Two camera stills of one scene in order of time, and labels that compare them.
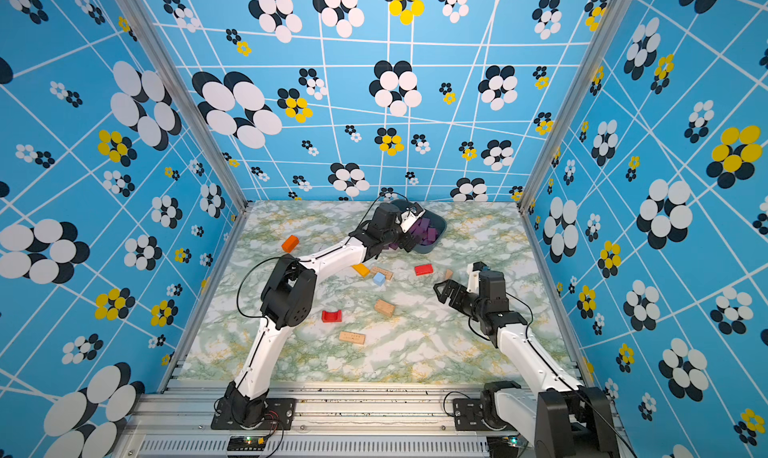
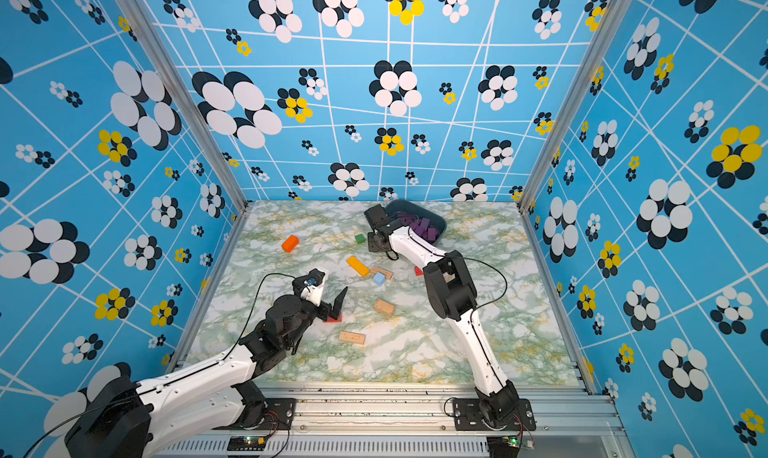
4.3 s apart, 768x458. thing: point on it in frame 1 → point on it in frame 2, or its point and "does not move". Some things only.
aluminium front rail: x=331 y=422 does not move
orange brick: x=290 y=244 does not move
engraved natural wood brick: x=388 y=274 does not move
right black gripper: x=451 y=285 → x=371 y=242
